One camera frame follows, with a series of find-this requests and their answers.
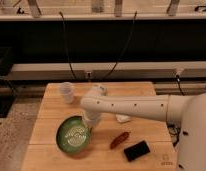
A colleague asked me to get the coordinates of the brown sausage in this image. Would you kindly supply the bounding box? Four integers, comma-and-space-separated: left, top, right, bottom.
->
110, 132, 130, 149

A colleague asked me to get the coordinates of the white wall outlet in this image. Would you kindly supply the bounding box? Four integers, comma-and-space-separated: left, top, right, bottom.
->
84, 70, 93, 80

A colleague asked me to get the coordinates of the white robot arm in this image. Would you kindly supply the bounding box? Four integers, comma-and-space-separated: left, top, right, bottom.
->
80, 86, 206, 171

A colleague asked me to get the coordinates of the black plug cable right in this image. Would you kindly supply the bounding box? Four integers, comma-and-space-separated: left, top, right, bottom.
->
173, 67, 185, 95

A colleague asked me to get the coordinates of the left black cable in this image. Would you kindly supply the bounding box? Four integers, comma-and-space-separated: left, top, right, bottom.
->
58, 11, 78, 81

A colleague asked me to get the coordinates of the white crumpled cloth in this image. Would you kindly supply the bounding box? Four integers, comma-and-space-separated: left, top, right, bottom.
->
116, 114, 131, 123

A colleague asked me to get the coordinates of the clear plastic cup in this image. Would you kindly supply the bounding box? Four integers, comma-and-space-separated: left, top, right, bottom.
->
58, 82, 75, 104

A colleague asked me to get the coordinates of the black rectangular block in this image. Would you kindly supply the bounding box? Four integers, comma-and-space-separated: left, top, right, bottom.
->
124, 141, 150, 162

